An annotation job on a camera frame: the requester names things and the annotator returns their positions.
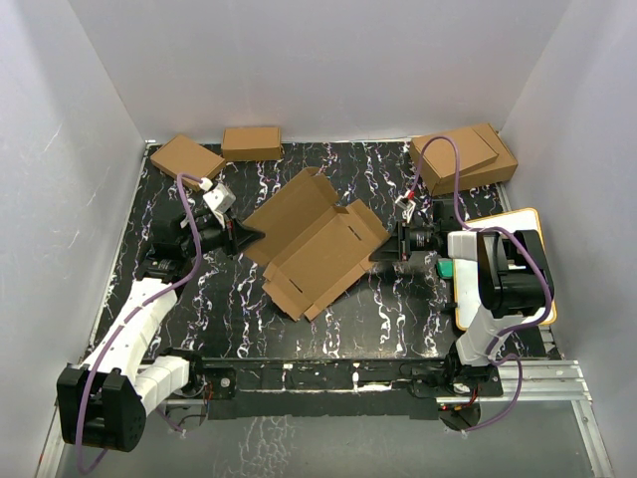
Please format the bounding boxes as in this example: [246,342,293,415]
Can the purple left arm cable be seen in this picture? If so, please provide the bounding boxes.
[76,171,210,474]

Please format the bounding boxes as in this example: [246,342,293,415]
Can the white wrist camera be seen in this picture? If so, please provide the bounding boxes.
[203,182,236,227]
[395,189,416,224]

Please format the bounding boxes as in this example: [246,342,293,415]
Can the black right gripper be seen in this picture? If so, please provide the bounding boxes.
[369,218,440,262]

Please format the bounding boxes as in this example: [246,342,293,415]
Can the green eraser block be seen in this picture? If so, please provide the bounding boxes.
[436,259,454,280]

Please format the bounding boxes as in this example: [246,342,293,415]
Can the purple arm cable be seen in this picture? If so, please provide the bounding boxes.
[410,135,556,430]
[76,171,210,474]

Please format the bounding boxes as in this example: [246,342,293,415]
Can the large cardboard box bottom right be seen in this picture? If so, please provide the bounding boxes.
[427,122,518,195]

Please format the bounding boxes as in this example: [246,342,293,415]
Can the aluminium frame rail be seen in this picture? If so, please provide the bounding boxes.
[497,360,614,478]

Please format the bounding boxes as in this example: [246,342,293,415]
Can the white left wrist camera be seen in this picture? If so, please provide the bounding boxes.
[203,182,236,227]

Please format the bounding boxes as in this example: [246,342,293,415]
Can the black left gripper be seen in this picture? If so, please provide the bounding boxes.
[180,210,266,261]

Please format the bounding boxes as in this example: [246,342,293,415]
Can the white board with yellow rim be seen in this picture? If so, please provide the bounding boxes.
[450,207,557,332]

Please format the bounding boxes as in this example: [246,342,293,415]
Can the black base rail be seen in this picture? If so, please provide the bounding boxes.
[164,358,504,425]

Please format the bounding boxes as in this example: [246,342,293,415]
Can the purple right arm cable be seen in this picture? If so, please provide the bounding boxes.
[410,135,556,430]

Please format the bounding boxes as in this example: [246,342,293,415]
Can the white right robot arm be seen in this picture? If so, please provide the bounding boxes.
[369,199,554,395]

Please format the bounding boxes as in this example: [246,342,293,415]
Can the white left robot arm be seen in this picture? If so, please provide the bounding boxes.
[57,213,266,452]

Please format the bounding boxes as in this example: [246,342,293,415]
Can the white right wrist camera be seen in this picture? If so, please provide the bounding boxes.
[395,189,416,224]

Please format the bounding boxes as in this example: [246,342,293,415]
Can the small cardboard box top right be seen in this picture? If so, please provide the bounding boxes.
[409,126,498,190]

